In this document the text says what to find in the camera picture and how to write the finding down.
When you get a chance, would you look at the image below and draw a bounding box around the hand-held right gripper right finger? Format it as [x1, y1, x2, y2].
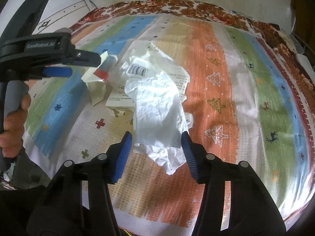
[181, 131, 287, 236]

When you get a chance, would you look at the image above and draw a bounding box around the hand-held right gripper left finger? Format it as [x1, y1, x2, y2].
[30, 131, 133, 236]

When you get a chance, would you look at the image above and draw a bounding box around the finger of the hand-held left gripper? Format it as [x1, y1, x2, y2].
[65, 47, 102, 68]
[23, 66, 73, 79]

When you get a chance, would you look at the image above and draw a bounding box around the cream wrapper with red label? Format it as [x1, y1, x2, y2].
[82, 52, 119, 106]

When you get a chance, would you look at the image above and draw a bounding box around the small medicine box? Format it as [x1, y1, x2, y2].
[106, 88, 136, 111]

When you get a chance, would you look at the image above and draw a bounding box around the white tissue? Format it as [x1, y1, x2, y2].
[124, 75, 195, 175]

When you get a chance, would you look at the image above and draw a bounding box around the white printed plastic bag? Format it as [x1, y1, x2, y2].
[108, 41, 190, 101]

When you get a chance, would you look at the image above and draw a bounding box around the person's left hand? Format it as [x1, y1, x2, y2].
[0, 94, 32, 156]

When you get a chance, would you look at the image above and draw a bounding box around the white wooden headboard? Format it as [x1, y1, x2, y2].
[32, 0, 95, 33]

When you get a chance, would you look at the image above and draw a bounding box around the striped colourful mat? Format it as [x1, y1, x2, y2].
[23, 12, 313, 227]

